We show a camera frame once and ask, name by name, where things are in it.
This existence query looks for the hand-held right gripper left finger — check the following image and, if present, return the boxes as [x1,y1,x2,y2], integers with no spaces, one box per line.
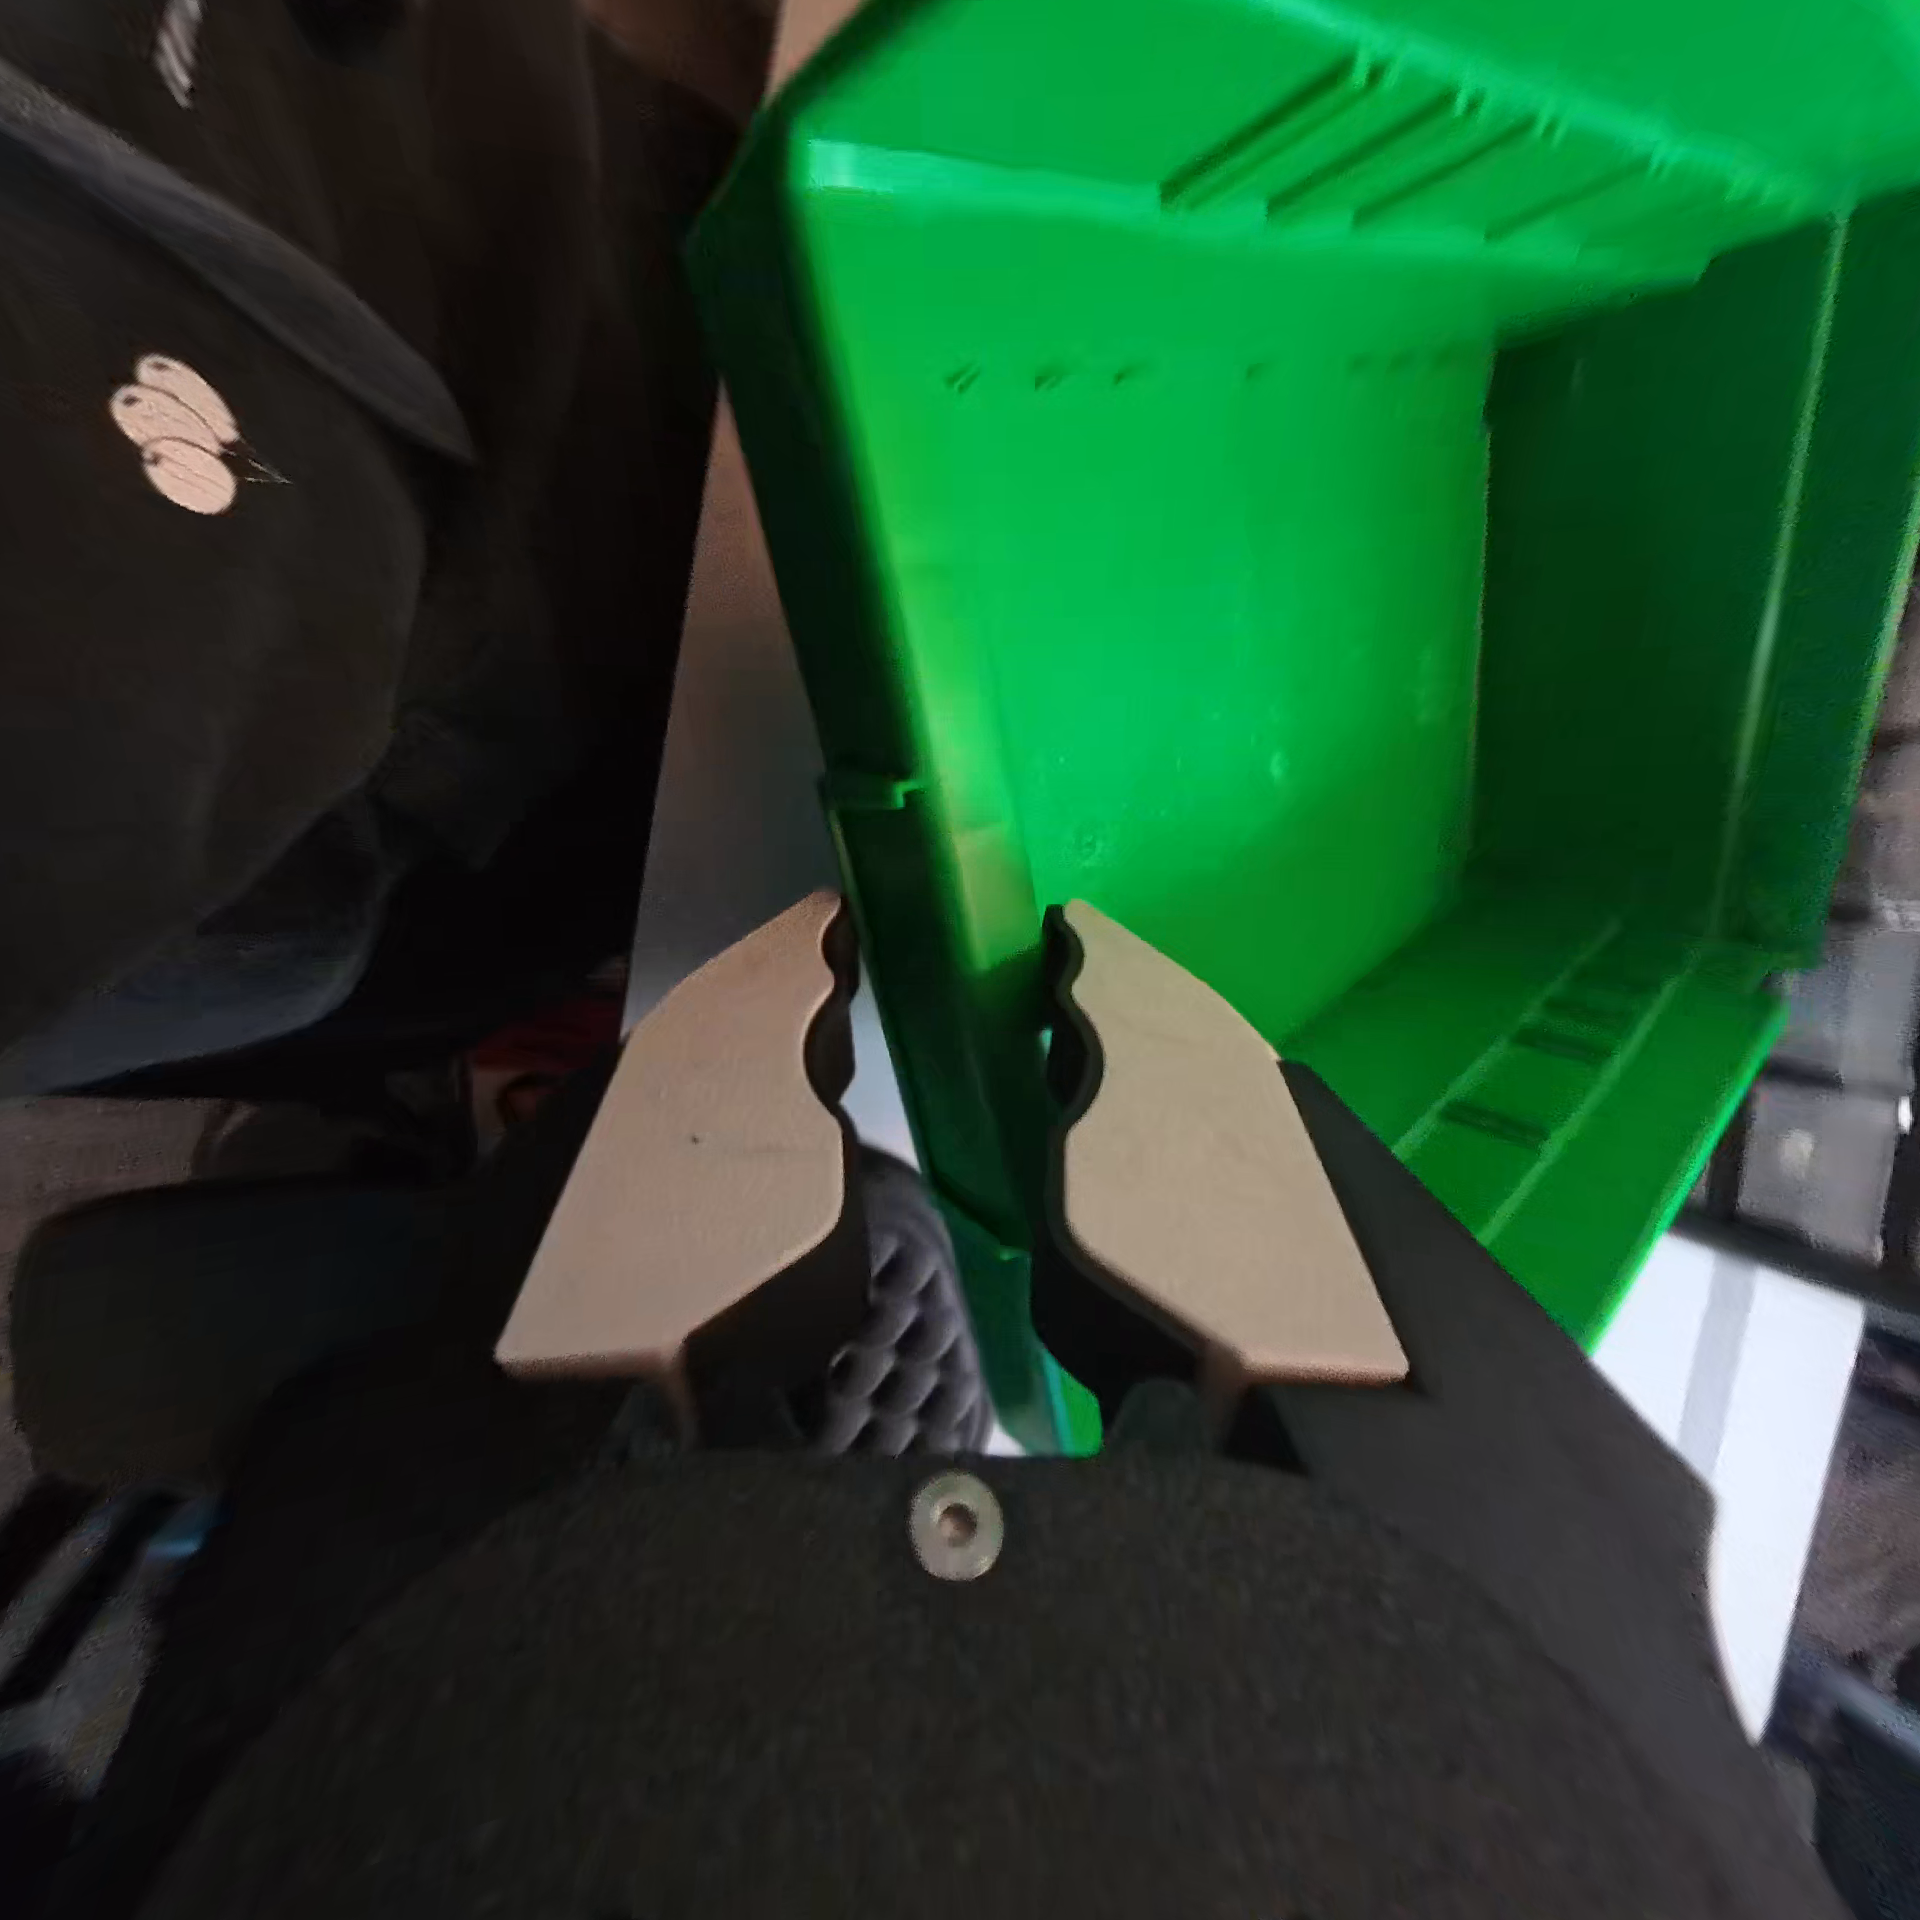
[497,890,874,1444]

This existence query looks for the black dimpled wheel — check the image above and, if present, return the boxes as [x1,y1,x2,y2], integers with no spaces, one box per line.
[833,1148,995,1461]

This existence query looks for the white furniture panel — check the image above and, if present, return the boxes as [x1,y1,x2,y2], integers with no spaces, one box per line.
[1586,1222,1870,1742]

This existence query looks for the green plastic storage bin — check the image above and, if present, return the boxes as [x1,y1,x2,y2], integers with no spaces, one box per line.
[682,0,1920,1461]

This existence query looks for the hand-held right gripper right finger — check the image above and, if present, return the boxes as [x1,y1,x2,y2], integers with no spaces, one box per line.
[1035,900,1407,1419]

